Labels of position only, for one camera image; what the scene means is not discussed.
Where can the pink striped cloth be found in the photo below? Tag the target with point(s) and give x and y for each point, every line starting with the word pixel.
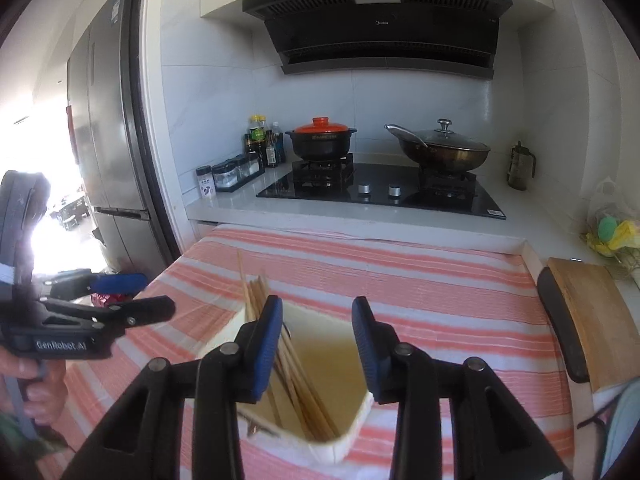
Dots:
pixel 425 285

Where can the black clay pot orange lid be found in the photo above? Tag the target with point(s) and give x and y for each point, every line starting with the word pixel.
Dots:
pixel 320 145

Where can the black oblong pad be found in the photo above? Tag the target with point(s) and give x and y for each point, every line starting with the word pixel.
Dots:
pixel 562 325

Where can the black gas stove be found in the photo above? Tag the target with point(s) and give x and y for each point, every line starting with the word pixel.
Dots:
pixel 380 200

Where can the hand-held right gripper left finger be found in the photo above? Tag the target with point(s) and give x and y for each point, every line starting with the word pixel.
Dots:
pixel 267 355

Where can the black range hood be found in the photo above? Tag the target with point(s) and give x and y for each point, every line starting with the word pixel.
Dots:
pixel 380 35

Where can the dark sauce bottle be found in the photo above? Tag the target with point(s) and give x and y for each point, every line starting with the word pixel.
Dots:
pixel 251 152
pixel 272 152

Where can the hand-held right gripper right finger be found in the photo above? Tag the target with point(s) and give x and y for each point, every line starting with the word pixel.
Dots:
pixel 365 355

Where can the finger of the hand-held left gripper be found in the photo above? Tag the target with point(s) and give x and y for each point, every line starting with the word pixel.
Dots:
pixel 120 282
pixel 145 309

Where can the grey refrigerator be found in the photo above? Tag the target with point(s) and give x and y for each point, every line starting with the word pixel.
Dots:
pixel 115 135

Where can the glass wok lid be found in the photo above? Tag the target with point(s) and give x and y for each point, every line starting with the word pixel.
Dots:
pixel 450 140

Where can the yellow green plastic bags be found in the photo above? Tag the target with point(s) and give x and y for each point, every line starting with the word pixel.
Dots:
pixel 620 235

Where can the rack of glass spice jars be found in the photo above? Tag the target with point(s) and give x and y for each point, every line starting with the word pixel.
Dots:
pixel 230 175

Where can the white shaker black cap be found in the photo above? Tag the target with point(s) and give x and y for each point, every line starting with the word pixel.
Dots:
pixel 205 182

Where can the bundle of wooden chopsticks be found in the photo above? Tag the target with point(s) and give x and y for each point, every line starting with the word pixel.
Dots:
pixel 300 395

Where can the person's left hand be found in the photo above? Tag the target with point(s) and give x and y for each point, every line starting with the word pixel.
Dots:
pixel 45 390

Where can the white ribbed storage basket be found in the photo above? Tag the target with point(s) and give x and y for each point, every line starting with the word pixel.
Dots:
pixel 325 360

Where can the wooden cutting board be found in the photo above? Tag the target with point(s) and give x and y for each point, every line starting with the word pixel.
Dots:
pixel 595 320

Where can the dark glass pitcher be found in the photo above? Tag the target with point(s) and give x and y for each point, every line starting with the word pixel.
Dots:
pixel 520 170

